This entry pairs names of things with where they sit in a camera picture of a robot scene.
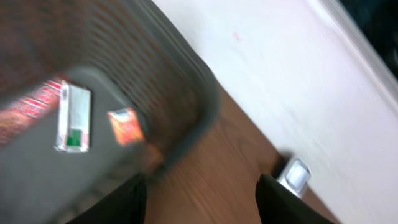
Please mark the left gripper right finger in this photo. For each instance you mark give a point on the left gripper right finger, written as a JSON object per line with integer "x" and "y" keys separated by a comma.
{"x": 277, "y": 205}

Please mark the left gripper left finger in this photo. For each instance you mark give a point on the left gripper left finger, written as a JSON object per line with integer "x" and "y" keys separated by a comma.
{"x": 124, "y": 205}

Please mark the orange snack packet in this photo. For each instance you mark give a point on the orange snack packet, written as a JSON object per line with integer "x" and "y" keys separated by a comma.
{"x": 126, "y": 126}

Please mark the white green-label small box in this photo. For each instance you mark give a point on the white green-label small box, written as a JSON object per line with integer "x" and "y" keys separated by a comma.
{"x": 74, "y": 119}

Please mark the red Top snack bar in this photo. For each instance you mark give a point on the red Top snack bar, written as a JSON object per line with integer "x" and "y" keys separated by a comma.
{"x": 29, "y": 109}

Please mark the white barcode scanner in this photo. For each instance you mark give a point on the white barcode scanner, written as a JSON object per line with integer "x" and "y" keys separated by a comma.
{"x": 292, "y": 173}

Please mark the grey plastic mesh basket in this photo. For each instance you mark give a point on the grey plastic mesh basket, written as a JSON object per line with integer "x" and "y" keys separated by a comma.
{"x": 128, "y": 54}

